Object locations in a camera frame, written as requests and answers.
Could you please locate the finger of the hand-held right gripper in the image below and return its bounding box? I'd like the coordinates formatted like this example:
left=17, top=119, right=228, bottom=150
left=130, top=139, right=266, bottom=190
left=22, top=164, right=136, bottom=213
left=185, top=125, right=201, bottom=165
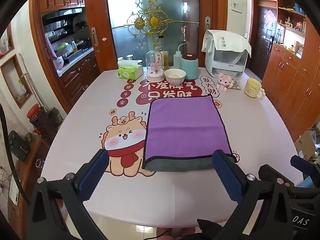
left=258, top=164, right=304, bottom=188
left=290, top=154, right=316, bottom=178

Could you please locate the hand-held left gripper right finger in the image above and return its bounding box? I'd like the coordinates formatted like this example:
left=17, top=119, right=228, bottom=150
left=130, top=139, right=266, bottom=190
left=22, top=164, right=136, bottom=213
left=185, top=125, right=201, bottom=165
left=212, top=149, right=292, bottom=240

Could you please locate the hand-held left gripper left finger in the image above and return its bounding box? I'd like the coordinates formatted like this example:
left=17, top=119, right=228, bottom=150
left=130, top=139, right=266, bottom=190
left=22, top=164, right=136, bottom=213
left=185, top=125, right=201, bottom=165
left=26, top=149, right=110, bottom=240

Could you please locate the grey towel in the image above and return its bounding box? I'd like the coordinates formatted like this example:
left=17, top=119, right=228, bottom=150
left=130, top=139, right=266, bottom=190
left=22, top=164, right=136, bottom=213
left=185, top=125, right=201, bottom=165
left=142, top=152, right=238, bottom=173

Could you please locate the purple towel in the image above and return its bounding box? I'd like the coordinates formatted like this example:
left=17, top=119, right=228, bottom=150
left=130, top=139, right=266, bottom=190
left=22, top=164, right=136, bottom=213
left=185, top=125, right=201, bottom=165
left=144, top=94, right=237, bottom=162

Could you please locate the cardboard box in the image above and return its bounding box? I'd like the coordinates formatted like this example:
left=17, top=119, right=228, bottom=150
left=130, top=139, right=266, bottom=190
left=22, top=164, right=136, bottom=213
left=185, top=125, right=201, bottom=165
left=293, top=127, right=320, bottom=161

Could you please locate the printed cartoon tablecloth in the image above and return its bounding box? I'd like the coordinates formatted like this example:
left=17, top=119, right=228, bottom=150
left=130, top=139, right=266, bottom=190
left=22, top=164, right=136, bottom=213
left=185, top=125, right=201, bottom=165
left=40, top=69, right=305, bottom=230

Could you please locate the wooden side table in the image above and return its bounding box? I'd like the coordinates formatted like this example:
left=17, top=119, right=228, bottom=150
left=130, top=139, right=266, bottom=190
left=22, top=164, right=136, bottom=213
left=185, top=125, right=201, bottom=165
left=7, top=132, right=51, bottom=232

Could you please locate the red-lidded jar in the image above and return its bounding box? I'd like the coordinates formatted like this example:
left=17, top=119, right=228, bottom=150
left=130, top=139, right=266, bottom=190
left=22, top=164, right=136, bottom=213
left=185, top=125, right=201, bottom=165
left=27, top=103, right=52, bottom=141

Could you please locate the black bag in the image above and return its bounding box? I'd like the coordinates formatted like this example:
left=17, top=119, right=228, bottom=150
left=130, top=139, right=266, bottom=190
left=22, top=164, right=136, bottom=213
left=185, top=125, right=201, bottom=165
left=7, top=130, right=31, bottom=162

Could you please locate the yellow mug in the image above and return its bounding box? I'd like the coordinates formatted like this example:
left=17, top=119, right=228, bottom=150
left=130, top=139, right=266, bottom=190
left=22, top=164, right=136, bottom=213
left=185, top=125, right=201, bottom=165
left=244, top=78, right=266, bottom=99

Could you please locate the wooden cabinet with shelves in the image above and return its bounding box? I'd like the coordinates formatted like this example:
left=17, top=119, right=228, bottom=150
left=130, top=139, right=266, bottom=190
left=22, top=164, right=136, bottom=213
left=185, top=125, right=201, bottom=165
left=261, top=0, right=320, bottom=143

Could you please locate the pink plush toy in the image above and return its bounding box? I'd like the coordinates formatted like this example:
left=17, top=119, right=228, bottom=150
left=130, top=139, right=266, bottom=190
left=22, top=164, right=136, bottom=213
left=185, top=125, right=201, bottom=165
left=216, top=72, right=234, bottom=92

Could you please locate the green tissue box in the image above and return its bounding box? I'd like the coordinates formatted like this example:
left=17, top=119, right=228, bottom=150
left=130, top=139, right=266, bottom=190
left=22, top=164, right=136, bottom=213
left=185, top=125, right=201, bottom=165
left=117, top=60, right=144, bottom=81

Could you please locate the white countertop appliance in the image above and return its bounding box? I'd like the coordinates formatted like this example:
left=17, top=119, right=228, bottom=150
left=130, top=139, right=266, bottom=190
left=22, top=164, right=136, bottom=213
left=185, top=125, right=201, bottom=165
left=205, top=47, right=248, bottom=80

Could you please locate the white bowl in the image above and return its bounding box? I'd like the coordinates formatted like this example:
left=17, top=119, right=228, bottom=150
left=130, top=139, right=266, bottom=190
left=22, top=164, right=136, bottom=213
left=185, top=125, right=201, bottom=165
left=164, top=69, right=187, bottom=86

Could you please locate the teal container with brown lid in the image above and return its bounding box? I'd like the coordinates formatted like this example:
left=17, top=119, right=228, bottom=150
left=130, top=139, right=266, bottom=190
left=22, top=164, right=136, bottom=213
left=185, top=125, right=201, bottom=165
left=180, top=53, right=199, bottom=81

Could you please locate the pink hanging cloth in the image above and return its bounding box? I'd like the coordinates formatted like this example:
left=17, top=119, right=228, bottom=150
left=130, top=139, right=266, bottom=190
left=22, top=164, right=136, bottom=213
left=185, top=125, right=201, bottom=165
left=44, top=33, right=63, bottom=71

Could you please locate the glass dome with pink figure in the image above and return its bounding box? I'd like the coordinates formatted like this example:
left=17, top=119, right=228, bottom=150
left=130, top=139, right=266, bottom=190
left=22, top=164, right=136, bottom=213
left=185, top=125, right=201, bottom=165
left=145, top=50, right=166, bottom=80

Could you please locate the dark entry door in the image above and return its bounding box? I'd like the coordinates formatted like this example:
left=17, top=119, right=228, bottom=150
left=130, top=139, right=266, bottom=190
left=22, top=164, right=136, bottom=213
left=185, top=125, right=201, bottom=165
left=255, top=4, right=277, bottom=80

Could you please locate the clear squeeze bottle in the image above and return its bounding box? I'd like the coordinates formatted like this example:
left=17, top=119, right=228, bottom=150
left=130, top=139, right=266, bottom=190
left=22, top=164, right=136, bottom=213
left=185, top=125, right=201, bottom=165
left=173, top=42, right=187, bottom=70

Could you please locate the white cloth cover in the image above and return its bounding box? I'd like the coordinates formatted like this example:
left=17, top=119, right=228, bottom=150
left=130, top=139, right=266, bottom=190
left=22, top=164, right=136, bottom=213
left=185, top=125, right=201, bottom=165
left=201, top=29, right=252, bottom=57

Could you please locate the tall bottle with yellow liquid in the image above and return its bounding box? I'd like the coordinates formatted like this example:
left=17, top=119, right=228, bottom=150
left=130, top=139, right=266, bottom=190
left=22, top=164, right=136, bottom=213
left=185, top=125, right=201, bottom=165
left=157, top=36, right=170, bottom=71

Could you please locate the red door decoration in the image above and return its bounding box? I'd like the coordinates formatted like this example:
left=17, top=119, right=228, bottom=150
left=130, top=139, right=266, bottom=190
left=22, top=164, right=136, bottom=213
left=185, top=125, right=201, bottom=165
left=263, top=9, right=276, bottom=27

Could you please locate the gold door ornament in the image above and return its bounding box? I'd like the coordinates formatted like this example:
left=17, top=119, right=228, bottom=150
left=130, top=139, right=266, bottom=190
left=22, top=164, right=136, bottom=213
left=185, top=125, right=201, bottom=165
left=126, top=0, right=175, bottom=51

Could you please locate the glass sliding door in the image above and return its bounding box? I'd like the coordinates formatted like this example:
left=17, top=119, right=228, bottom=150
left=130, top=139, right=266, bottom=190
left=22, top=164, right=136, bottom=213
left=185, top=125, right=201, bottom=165
left=104, top=0, right=201, bottom=72

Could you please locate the wooden wall niche frame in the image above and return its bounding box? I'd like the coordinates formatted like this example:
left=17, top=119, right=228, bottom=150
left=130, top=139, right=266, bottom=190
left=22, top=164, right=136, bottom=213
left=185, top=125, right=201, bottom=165
left=0, top=53, right=33, bottom=109

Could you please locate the white wall switch panel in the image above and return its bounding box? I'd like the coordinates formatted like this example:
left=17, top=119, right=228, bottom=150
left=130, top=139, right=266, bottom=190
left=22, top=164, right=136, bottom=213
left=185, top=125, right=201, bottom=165
left=231, top=0, right=243, bottom=13

